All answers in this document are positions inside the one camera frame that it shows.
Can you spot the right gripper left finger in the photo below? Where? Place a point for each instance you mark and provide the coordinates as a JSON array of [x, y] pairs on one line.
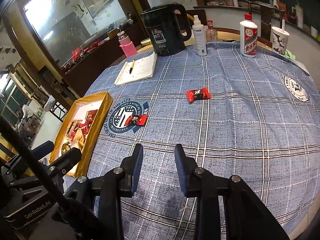
[[96, 209]]

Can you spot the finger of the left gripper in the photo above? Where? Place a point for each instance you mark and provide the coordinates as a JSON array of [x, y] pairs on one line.
[[43, 150], [65, 163]]

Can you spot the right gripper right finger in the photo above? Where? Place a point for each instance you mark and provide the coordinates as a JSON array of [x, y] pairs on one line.
[[246, 216]]

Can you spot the dark red snack pack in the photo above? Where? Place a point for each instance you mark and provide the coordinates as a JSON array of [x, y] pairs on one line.
[[84, 127]]

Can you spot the gold cardboard tray box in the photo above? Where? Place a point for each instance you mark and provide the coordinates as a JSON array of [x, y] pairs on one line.
[[102, 102]]

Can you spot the blue plaid tablecloth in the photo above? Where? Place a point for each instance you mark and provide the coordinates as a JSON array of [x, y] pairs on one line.
[[261, 123]]

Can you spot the small red black candy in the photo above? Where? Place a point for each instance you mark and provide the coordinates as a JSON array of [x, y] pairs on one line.
[[200, 94]]

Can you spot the white notebook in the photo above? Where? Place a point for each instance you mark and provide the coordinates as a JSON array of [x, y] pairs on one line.
[[143, 69]]

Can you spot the black yellow pen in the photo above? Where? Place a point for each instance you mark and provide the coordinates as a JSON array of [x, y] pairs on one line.
[[132, 65]]

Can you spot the pink sleeved bottle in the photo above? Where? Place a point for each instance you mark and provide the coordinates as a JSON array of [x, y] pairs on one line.
[[126, 44]]

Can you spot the black electric kettle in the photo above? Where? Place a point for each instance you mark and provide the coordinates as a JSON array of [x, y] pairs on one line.
[[168, 28]]

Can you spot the small clear glass jar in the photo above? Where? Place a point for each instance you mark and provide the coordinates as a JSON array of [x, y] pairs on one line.
[[211, 33]]

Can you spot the white patterned paper cup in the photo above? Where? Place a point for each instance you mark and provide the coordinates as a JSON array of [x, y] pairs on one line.
[[280, 39]]

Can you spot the white spray bottle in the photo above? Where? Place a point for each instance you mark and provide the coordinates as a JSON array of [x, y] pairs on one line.
[[200, 36]]

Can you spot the wooden chair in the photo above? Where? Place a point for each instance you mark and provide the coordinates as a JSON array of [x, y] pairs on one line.
[[266, 11]]

